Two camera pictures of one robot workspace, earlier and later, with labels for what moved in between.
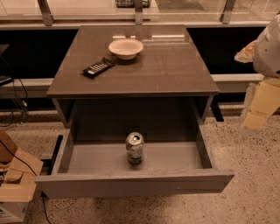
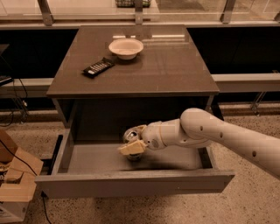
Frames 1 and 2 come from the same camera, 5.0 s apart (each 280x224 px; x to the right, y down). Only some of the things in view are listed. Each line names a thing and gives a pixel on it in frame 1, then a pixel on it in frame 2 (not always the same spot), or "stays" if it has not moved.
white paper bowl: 126,49 stays
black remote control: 97,68 stays
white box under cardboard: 13,212 stays
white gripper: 268,55 → 152,135
